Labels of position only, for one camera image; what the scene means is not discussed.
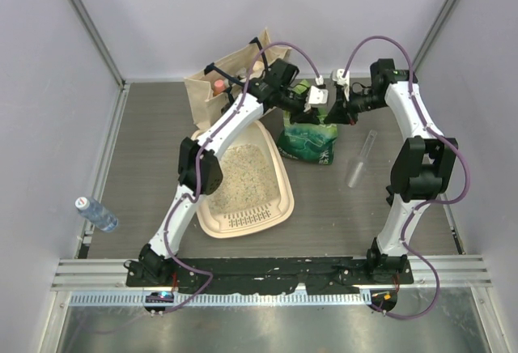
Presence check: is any clear water bottle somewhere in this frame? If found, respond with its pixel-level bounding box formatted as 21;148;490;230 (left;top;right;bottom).
74;197;118;232

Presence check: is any beige canvas tote bag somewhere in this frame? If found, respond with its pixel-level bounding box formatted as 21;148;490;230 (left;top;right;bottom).
184;29;271;130

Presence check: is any cream plastic litter box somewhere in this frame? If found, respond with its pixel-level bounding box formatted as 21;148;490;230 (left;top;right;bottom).
197;121;295;239

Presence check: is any perforated cable duct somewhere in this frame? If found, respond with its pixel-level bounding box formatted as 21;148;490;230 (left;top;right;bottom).
69;288;372;308

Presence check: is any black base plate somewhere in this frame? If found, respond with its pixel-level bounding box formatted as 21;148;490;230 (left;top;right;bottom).
124;257;414;296

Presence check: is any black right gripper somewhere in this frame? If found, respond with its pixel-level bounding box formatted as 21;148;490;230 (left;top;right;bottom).
325;85;389;125

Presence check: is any cat litter pile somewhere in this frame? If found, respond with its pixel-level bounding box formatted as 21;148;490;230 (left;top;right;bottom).
207;144;280;215

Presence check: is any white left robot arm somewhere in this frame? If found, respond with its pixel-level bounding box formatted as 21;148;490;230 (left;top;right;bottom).
134;59;309;287

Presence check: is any green litter bag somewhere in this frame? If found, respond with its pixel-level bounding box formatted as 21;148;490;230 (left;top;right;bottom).
277;79;339;166

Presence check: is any pink capped bottle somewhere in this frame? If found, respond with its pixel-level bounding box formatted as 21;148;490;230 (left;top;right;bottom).
213;79;227;96

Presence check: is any clear plastic scoop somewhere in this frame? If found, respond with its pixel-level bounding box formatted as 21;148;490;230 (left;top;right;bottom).
346;130;377;188

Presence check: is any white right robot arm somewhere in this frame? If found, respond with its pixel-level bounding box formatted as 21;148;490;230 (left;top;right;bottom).
325;59;458;284

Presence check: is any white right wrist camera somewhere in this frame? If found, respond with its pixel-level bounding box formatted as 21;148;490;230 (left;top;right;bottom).
330;69;350;101

